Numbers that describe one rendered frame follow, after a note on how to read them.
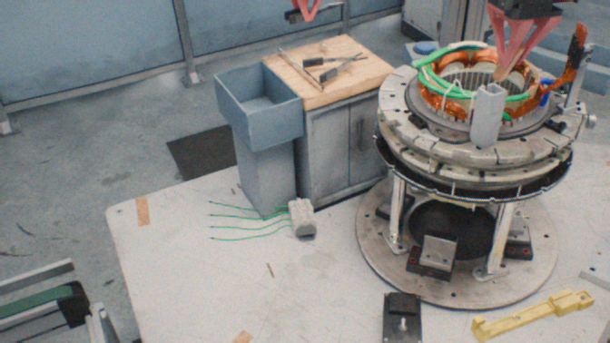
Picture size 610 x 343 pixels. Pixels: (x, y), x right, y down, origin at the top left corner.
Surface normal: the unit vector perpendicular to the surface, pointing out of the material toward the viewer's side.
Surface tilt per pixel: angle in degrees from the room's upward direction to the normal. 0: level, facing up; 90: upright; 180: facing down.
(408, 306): 0
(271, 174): 90
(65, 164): 0
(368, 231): 0
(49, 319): 90
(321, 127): 90
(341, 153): 90
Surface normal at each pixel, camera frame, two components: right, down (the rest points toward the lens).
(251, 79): 0.47, 0.54
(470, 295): -0.04, -0.77
